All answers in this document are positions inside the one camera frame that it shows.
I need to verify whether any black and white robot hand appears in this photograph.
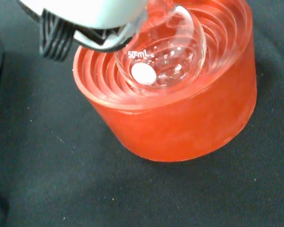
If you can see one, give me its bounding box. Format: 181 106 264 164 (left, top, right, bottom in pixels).
16 0 148 62

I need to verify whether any black cloth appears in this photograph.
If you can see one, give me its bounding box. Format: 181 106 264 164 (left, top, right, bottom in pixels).
0 0 284 227

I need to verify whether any red flask stand ring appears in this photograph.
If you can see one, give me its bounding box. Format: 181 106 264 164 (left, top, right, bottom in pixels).
71 0 258 163

